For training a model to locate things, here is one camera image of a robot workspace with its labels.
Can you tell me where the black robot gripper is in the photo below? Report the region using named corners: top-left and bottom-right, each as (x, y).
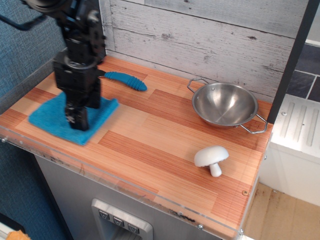
top-left (53, 50), bottom-right (101, 131)

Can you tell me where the blue cloth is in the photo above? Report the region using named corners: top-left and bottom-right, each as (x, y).
top-left (28, 92), bottom-right (119, 146)

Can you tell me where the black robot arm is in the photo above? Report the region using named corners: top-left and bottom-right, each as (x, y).
top-left (23, 0), bottom-right (106, 131)

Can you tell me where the yellow object at corner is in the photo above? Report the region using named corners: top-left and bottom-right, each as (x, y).
top-left (6, 231), bottom-right (31, 240)

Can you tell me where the silver dispenser button panel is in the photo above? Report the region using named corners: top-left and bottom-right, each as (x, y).
top-left (91, 198), bottom-right (154, 240)

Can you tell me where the white toy mushroom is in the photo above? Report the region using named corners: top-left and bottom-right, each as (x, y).
top-left (194, 145), bottom-right (229, 178)

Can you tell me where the white toy sink unit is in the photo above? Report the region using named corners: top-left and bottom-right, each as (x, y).
top-left (259, 93), bottom-right (320, 201)

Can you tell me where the blue handled metal fork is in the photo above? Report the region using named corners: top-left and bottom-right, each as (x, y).
top-left (97, 69), bottom-right (148, 92)

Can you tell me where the black cable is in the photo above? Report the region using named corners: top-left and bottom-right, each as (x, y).
top-left (0, 13), bottom-right (48, 32)

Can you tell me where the stainless steel bowl with handles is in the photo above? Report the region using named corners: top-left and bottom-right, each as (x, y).
top-left (187, 78), bottom-right (268, 134)

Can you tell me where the black vertical frame post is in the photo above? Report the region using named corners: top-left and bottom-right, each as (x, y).
top-left (267, 0), bottom-right (320, 124)

